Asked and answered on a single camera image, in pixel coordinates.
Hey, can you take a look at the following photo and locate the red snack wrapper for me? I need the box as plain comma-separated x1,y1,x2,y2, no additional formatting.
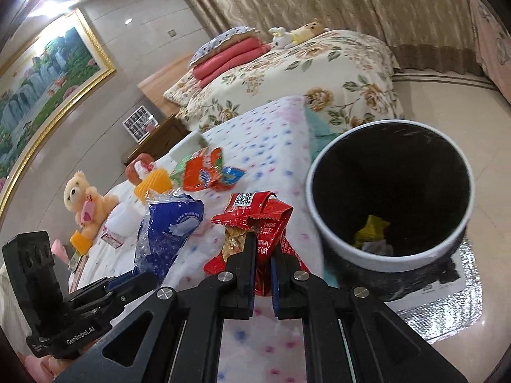
203,191,304,297

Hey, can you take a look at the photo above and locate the floral bedspread bed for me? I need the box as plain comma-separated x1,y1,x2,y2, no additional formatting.
164,30,406,132

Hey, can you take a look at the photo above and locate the white plush rabbit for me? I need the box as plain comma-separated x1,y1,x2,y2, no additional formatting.
268,26,294,49

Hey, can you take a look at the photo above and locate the yellow crumpled wrapper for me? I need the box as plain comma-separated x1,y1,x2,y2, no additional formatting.
355,214,391,248

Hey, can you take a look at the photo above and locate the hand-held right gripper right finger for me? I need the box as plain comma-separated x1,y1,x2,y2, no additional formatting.
269,247,469,383

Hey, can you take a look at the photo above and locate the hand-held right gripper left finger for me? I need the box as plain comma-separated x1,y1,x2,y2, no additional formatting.
54,232,257,383

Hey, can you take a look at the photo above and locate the red folded blanket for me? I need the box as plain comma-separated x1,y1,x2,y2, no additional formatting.
192,38,272,88

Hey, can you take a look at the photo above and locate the orange green snack packet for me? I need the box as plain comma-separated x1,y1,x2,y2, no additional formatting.
170,147,224,192

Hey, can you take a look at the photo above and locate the yellow plush bear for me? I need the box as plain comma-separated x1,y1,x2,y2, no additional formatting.
289,19,331,44

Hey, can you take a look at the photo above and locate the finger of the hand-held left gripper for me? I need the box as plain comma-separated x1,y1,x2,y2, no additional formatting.
67,272,159,318

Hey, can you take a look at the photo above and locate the teal cloth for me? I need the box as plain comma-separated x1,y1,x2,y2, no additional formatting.
303,106,344,160

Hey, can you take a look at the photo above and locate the white framed calendar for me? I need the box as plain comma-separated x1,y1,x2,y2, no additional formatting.
122,105,160,143

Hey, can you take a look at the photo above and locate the blue plastic bag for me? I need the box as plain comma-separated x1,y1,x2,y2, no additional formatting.
133,191,206,284

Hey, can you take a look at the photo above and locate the polka dot pillow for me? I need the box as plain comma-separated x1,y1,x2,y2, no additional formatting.
188,26,258,66

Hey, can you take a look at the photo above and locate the wooden nightstand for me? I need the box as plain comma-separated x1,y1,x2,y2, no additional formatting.
122,114,192,166

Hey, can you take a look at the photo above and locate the pink heart print cover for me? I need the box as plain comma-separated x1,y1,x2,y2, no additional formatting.
469,0,511,106

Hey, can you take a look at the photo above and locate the grey crumpled wrapper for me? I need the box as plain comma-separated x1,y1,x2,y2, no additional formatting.
361,239,396,257

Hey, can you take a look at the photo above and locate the framed landscape painting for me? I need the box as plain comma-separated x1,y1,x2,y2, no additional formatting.
0,8,117,224

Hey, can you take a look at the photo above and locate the floral pillow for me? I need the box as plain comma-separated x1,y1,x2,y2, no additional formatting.
164,68,205,106

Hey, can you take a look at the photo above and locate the yellow spiky ball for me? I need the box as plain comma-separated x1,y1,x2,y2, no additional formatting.
133,168,175,202

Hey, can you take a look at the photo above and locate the silver foil mat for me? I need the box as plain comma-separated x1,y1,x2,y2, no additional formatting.
375,231,485,346

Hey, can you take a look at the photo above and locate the pink printed card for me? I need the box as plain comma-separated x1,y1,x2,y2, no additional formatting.
100,225,125,250

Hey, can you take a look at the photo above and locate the wooden headboard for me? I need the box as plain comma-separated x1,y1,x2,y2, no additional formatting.
137,54,196,116

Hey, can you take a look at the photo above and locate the tan teddy bear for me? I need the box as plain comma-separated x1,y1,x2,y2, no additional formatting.
64,170,120,244

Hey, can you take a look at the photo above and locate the small blue wrapper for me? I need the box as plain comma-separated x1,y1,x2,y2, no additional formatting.
219,166,246,188

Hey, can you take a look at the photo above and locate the white trash can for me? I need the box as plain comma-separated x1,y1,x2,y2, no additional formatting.
305,120,476,274

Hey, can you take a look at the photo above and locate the white dotted bedsheet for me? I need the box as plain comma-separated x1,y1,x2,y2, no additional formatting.
68,96,332,383

